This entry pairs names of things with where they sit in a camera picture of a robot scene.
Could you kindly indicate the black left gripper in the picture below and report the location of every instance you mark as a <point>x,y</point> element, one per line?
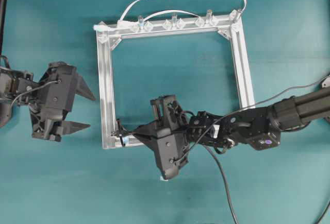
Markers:
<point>55,100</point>

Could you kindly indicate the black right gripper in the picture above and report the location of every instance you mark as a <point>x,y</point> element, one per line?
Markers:
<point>167,140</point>

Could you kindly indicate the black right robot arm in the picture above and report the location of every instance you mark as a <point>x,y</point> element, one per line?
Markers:
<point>260,128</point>

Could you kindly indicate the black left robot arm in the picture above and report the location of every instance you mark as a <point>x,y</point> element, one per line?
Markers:
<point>18,88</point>

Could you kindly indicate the black zip tie loop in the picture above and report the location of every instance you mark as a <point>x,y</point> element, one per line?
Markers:
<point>119,126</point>

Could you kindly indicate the silver standoff post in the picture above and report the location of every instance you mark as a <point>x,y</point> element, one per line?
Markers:
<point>141,23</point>
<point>174,20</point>
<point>208,17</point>
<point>238,15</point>

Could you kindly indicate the square aluminium extrusion frame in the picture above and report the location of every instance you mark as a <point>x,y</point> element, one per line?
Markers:
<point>108,37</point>

